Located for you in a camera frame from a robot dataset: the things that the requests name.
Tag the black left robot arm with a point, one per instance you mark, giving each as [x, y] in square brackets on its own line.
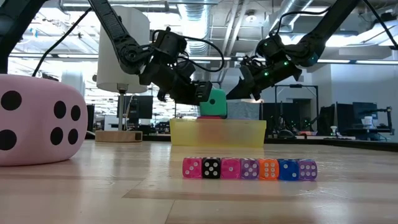
[124, 46]

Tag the red foam die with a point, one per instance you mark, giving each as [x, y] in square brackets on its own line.
[208, 117]

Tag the black metal rack frame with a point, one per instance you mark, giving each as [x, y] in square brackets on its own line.
[311, 86]

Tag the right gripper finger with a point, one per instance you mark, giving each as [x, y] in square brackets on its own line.
[241, 91]

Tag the yellow translucent plastic tray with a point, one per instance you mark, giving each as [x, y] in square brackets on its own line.
[242, 133]

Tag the small orange translucent die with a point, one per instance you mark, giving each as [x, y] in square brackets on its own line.
[269, 177]

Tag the small blue translucent die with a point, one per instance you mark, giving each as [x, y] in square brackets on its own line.
[289, 171]

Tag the white cup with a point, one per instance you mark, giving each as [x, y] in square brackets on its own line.
[368, 122]

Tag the pink foam die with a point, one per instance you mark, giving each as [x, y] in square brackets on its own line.
[34, 124]

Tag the white ceiling sensor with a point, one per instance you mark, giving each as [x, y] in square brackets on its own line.
[251, 17]

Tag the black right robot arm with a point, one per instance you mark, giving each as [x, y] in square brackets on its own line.
[326, 28]

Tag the teal foam die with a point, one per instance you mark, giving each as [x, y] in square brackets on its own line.
[217, 109]

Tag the white shade table lamp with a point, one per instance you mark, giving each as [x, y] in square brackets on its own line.
[109, 62]

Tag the small black die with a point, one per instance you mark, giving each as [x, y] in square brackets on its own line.
[206, 174]

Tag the small purple translucent die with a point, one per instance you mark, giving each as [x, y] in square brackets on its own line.
[249, 175]
[308, 177]

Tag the white pillar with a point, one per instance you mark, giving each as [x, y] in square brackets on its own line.
[74, 84]

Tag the long ceiling light strip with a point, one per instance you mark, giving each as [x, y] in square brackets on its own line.
[373, 62]

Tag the black computer monitor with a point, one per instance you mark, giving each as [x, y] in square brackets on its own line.
[342, 118]
[363, 109]
[144, 107]

